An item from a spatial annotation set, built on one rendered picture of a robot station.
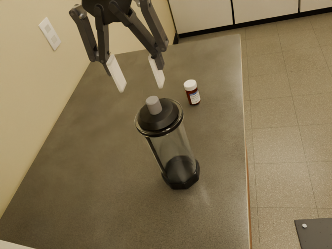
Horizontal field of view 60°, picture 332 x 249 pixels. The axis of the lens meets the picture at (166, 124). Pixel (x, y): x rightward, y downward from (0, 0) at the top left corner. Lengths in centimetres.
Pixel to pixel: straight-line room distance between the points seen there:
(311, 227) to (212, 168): 103
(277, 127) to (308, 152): 28
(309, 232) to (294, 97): 104
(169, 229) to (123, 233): 12
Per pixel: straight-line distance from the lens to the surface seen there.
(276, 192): 182
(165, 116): 58
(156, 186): 78
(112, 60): 55
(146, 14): 47
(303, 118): 219
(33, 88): 116
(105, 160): 91
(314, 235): 171
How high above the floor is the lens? 156
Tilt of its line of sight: 43 degrees down
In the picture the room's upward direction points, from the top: 21 degrees counter-clockwise
